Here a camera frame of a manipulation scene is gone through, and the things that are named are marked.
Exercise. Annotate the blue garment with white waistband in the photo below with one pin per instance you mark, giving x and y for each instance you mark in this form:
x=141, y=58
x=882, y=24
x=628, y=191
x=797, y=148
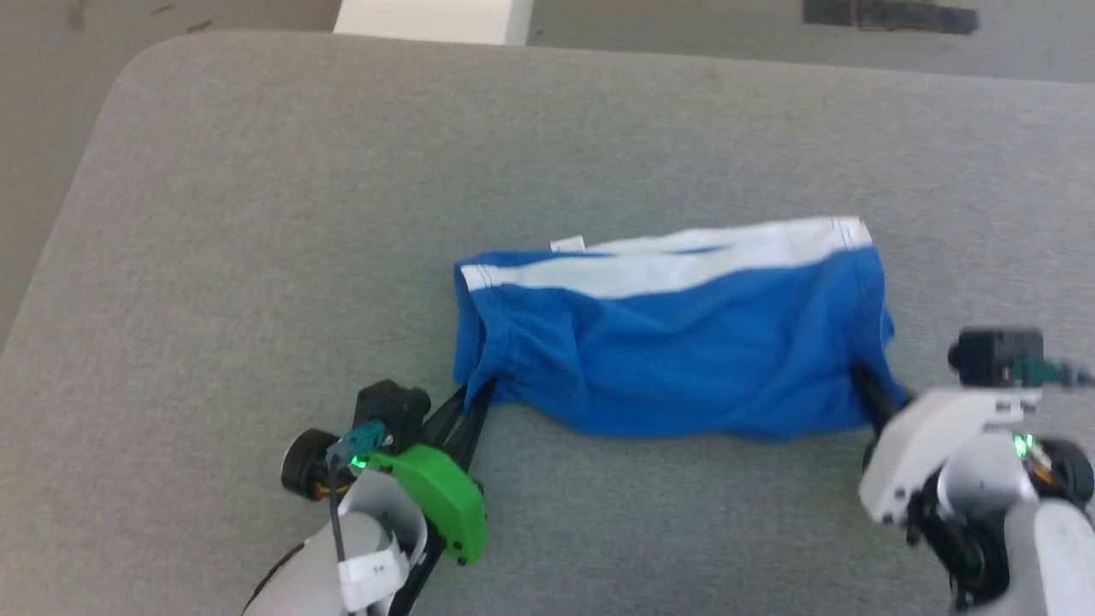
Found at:
x=684, y=359

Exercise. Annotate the white paper label tag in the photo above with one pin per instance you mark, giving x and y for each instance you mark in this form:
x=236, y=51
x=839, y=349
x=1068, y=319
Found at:
x=372, y=575

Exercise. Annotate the grey upholstered sofa seat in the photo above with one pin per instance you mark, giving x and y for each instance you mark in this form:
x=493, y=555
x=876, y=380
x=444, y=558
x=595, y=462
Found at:
x=257, y=214

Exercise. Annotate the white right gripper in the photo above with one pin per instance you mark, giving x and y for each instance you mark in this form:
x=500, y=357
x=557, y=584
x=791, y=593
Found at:
x=915, y=445

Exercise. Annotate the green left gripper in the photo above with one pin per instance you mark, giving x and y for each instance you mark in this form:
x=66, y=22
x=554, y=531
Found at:
x=445, y=496

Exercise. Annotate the white rectangular box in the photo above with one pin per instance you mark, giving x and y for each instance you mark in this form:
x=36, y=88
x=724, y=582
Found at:
x=428, y=17

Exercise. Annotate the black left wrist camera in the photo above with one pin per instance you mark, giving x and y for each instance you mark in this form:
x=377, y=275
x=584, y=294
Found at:
x=389, y=406

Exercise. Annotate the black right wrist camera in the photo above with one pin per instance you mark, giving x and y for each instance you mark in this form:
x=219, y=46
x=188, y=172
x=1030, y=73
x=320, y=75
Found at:
x=992, y=355

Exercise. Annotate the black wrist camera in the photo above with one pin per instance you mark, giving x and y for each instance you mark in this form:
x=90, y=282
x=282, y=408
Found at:
x=992, y=355
x=389, y=406

